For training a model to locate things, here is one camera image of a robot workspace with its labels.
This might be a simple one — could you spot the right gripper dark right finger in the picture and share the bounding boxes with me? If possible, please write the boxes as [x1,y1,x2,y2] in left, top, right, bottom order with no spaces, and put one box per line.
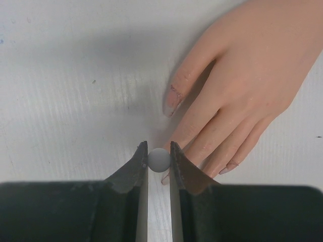
[170,142,322,241]

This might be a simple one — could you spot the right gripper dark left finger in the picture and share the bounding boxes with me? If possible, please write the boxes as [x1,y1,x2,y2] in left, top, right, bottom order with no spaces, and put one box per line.
[1,141,148,241]

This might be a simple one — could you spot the mannequin hand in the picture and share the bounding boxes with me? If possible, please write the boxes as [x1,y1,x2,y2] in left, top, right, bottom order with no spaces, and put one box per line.
[163,1,322,178]

